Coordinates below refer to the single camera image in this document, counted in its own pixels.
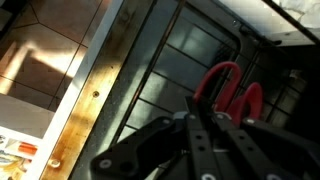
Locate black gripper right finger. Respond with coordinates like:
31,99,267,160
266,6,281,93
213,112,320,180

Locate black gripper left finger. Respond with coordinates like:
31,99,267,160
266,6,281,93
90,116,186,180

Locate red handled scissors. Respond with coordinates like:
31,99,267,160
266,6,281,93
193,61,263,126

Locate wire oven tray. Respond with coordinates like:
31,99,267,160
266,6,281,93
214,38,307,128

